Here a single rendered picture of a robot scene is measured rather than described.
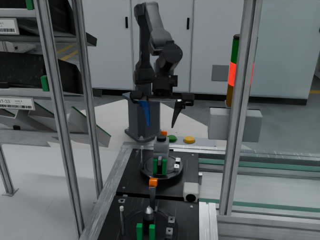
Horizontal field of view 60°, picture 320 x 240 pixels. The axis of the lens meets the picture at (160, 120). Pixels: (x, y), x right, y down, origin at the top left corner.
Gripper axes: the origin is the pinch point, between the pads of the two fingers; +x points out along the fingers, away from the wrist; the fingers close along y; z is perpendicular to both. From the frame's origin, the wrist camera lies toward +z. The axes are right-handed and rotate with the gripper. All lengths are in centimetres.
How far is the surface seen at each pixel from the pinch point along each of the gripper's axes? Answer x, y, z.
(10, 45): -239, -378, -443
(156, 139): 6.4, -1.3, -4.9
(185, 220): 27.9, 8.4, 3.5
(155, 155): 11.2, -1.4, -5.5
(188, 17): -183, 2, -241
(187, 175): 16.5, 8.7, -11.1
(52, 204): 28.7, -35.0, -13.4
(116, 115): -14, -31, -68
